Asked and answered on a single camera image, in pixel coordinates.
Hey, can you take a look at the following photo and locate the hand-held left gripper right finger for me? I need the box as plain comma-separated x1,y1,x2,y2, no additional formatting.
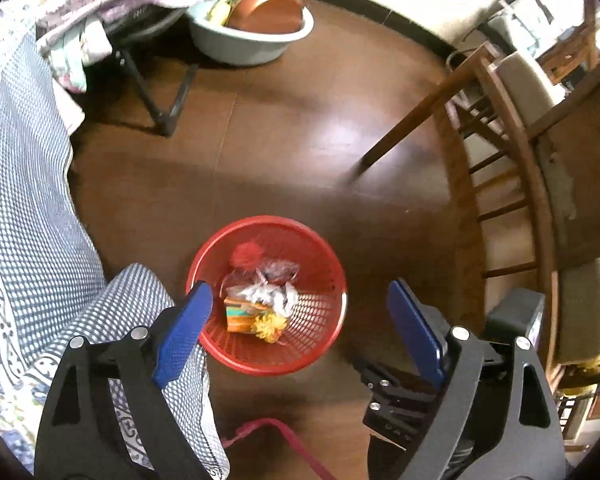
387,280,568,480

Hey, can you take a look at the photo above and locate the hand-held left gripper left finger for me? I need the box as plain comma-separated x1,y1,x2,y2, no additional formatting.
32,281,213,480

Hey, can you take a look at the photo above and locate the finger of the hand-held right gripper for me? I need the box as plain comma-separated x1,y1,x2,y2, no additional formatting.
354,357,438,401
364,400,433,443

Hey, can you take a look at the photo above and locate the orange green packet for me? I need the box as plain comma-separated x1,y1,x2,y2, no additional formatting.
223,297,268,335

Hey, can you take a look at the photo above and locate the yellow paper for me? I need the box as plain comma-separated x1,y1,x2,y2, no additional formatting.
252,310,287,345

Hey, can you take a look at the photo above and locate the red wrapper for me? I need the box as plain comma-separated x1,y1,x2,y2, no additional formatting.
230,241,265,267

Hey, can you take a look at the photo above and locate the red plastic basket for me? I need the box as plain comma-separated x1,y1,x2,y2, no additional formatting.
186,216,349,377

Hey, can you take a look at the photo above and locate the clear plastic wrapper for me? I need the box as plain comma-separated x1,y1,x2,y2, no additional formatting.
252,257,301,283

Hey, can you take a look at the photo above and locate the grey chair cushion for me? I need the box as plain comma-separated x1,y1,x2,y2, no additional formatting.
554,255,600,366
494,50,565,131

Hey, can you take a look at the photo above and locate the wooden chair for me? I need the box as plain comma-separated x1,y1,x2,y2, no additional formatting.
360,40,600,396

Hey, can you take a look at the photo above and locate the blue white checked cloth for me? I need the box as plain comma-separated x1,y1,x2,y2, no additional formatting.
0,35,231,480

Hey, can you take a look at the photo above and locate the black folding stand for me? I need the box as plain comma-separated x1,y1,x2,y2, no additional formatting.
102,5,201,137

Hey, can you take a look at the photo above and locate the pale blue basin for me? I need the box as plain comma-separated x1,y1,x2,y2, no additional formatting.
187,0,315,67

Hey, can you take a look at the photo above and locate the pale floral towel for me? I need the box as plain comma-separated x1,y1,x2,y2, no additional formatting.
37,15,113,93

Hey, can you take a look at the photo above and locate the yellow green sponge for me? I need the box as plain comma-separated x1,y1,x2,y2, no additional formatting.
205,0,238,26

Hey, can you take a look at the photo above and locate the pink strap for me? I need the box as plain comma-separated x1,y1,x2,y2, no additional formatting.
220,417,338,480

